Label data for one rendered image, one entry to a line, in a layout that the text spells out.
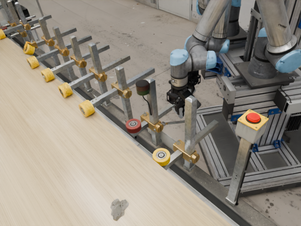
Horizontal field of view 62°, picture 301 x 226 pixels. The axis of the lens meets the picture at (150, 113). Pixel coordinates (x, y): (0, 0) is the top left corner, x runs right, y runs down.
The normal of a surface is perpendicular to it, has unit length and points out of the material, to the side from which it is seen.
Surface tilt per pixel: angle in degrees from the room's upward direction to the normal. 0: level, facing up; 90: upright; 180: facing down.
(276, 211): 0
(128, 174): 0
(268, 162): 0
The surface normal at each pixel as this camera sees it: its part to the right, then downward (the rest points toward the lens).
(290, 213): -0.09, -0.74
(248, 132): -0.74, 0.50
